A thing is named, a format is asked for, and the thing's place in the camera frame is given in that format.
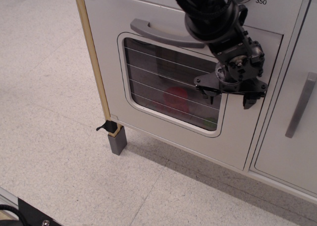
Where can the grey oven door handle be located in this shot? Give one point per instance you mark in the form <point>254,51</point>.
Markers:
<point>145,29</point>

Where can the orange toy with green top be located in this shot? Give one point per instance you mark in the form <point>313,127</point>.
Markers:
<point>210,123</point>

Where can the grey cupboard door handle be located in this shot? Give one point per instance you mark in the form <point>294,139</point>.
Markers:
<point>302,104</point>

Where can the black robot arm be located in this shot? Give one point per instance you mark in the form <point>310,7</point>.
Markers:
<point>219,25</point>

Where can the white oven door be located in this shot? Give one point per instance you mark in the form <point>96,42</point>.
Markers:
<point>149,65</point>

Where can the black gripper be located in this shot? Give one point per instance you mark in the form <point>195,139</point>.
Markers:
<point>211,85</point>

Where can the grey cabinet leg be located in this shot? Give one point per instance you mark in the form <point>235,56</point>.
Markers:
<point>119,142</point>

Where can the black clip on leg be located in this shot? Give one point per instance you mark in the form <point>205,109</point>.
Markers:
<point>109,126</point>

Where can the red toy cup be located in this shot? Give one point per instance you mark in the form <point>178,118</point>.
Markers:
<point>176,98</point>

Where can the white toy kitchen cabinet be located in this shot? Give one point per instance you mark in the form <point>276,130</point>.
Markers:
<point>276,25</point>

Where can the white cupboard door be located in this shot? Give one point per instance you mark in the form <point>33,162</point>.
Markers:
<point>293,161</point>

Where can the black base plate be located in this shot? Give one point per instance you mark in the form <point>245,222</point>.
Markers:
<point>35,217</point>

